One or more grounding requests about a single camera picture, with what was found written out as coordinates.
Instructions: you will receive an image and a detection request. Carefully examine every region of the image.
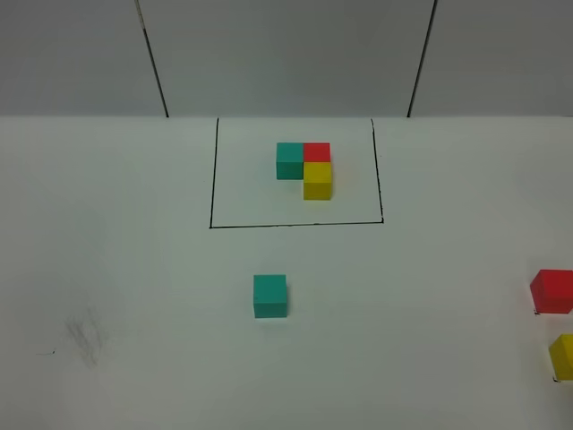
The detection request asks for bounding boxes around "yellow template block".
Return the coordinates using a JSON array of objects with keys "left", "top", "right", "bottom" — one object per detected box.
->
[{"left": 304, "top": 162, "right": 333, "bottom": 201}]

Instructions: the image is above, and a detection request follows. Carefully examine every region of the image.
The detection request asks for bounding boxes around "green template block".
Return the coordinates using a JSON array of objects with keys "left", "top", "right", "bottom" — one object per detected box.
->
[{"left": 276, "top": 142, "right": 304, "bottom": 180}]

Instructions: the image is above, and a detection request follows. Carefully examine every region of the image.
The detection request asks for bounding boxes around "red template block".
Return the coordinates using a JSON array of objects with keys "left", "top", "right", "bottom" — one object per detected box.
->
[{"left": 304, "top": 142, "right": 331, "bottom": 163}]

